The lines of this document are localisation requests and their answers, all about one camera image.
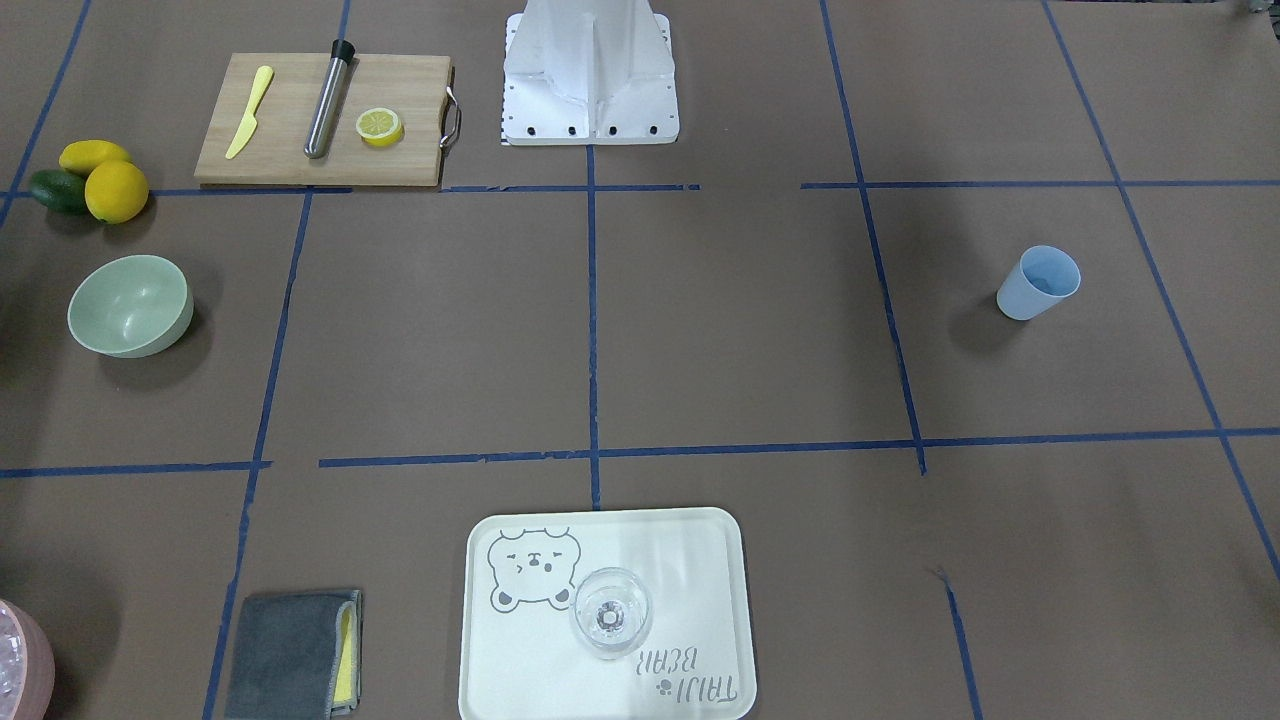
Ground pink bowl with ice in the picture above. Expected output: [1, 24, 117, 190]
[1, 600, 55, 719]

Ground white bear tray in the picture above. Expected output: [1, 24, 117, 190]
[458, 507, 756, 719]

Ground steel muddler black cap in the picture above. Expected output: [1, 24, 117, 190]
[303, 38, 356, 159]

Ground light blue cup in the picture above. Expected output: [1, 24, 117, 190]
[996, 245, 1082, 322]

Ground yellow plastic knife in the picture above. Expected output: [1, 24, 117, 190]
[224, 65, 274, 160]

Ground yellow lemon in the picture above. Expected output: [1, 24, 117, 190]
[84, 160, 150, 225]

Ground lemon half slice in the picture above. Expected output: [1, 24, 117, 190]
[355, 108, 404, 149]

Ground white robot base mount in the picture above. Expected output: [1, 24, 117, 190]
[500, 1, 681, 146]

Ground wooden cutting board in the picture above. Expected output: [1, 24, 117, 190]
[195, 53, 454, 187]

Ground green bowl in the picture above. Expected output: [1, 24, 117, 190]
[67, 254, 195, 359]

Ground clear wine glass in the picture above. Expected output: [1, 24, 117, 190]
[572, 568, 653, 661]

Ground green avocado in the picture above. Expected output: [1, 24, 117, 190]
[29, 169, 90, 215]

